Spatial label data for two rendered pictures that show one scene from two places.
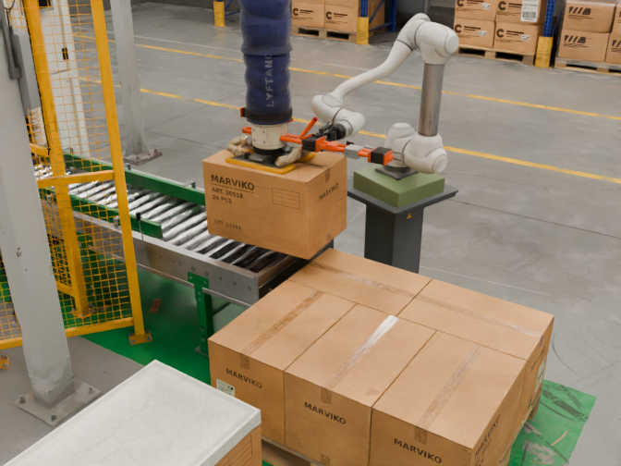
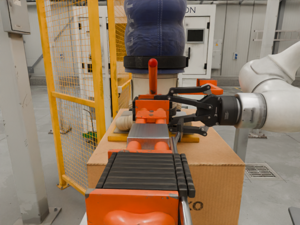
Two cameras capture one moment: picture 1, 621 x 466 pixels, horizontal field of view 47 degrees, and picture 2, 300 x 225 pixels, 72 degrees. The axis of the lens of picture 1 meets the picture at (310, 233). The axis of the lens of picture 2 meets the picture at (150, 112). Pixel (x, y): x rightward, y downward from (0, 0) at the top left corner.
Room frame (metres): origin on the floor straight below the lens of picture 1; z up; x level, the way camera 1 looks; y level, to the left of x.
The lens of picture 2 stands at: (2.89, -0.47, 1.33)
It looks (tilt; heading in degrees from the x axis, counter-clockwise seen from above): 15 degrees down; 60
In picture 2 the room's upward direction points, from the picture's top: straight up
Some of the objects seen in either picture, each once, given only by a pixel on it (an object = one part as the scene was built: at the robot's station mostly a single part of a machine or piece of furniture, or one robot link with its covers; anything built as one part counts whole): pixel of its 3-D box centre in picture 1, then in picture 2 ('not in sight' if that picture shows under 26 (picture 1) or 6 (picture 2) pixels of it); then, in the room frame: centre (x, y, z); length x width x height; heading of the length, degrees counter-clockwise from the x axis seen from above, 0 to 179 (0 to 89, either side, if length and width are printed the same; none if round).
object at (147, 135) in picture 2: (354, 152); (148, 142); (3.05, -0.20, 1.20); 0.07 x 0.07 x 0.04; 58
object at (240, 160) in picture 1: (259, 160); (130, 119); (3.21, 0.25, 1.09); 0.34 x 0.10 x 0.05; 58
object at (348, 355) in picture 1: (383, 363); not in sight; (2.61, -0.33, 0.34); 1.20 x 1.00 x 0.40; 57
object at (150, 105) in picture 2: (313, 142); (152, 108); (3.16, -0.01, 1.20); 0.10 x 0.08 x 0.06; 148
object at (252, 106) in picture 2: (341, 129); (244, 110); (3.35, -0.15, 1.20); 0.09 x 0.06 x 0.09; 57
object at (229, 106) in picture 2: (334, 133); (214, 110); (3.29, -0.11, 1.20); 0.09 x 0.07 x 0.08; 147
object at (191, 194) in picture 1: (123, 171); not in sight; (4.28, 1.20, 0.60); 1.60 x 0.10 x 0.09; 57
